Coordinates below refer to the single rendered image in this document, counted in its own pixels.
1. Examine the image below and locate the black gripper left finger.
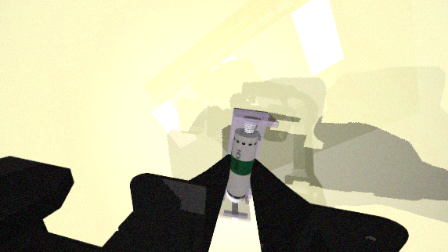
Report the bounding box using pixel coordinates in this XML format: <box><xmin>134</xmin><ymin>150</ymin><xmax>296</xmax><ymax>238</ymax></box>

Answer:
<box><xmin>130</xmin><ymin>154</ymin><xmax>232</xmax><ymax>252</ymax></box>

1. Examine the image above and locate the grey and green cylindrical battery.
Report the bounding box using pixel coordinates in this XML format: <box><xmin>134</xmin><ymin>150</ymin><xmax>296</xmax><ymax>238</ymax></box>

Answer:
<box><xmin>226</xmin><ymin>128</ymin><xmax>259</xmax><ymax>203</ymax></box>

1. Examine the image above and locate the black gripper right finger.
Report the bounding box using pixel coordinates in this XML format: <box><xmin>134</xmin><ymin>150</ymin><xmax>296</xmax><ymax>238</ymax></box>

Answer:
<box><xmin>250</xmin><ymin>159</ymin><xmax>409</xmax><ymax>252</ymax></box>

